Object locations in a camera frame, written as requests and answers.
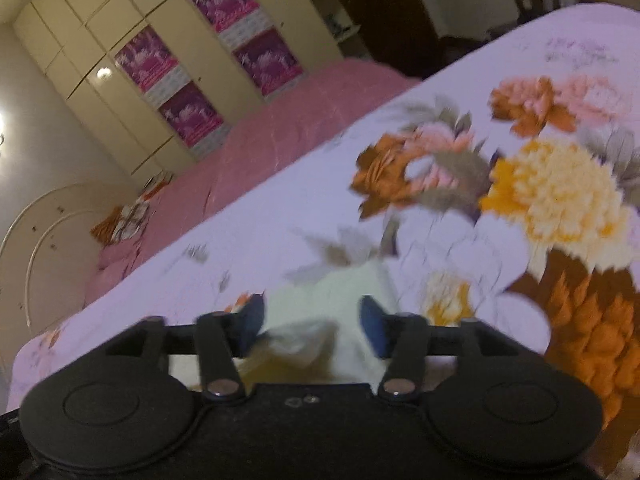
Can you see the cream wardrobe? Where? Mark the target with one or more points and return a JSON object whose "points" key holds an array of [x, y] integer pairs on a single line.
{"points": [[100, 60]]}

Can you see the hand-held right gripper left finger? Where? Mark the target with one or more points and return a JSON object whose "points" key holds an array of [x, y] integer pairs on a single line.
{"points": [[251, 322]]}

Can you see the pale green long-sleeved sweater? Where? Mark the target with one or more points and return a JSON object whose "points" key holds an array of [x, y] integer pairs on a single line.
{"points": [[325, 300]]}

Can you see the purple wall poster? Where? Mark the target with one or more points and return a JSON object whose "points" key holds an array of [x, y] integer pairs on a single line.
{"points": [[192, 116], [225, 1], [269, 62], [146, 59]]}

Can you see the bed with floral lilac sheet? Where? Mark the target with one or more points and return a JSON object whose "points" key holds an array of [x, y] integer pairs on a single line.
{"points": [[310, 195]]}

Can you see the orange patterned pillow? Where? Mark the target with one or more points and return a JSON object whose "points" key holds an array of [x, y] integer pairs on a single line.
{"points": [[127, 217]]}

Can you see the cream corner shelf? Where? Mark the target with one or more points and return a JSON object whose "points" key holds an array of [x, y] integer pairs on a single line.
{"points": [[327, 5]]}

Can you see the bed with pink cover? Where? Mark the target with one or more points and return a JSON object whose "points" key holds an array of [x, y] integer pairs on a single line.
{"points": [[260, 145]]}

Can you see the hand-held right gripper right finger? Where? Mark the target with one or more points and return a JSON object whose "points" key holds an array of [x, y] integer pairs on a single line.
{"points": [[374, 325]]}

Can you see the dark wooden door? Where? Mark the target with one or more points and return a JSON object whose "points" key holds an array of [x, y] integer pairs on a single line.
{"points": [[390, 15]]}

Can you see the cream arched headboard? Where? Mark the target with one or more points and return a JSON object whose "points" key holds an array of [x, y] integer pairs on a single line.
{"points": [[30, 245]]}

